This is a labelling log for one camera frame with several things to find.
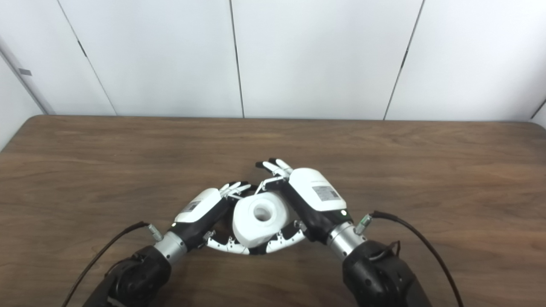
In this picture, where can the round white plastic piece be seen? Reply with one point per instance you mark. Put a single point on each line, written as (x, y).
(247, 226)

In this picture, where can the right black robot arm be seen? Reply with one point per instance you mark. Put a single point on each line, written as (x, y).
(379, 273)

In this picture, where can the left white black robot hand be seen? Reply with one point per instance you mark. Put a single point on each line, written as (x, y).
(200, 209)

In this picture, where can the black flanged holder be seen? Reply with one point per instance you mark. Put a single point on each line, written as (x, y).
(252, 190)

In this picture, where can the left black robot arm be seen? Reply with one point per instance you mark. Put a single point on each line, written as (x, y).
(136, 277)

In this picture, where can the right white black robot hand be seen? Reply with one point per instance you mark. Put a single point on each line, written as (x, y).
(315, 192)

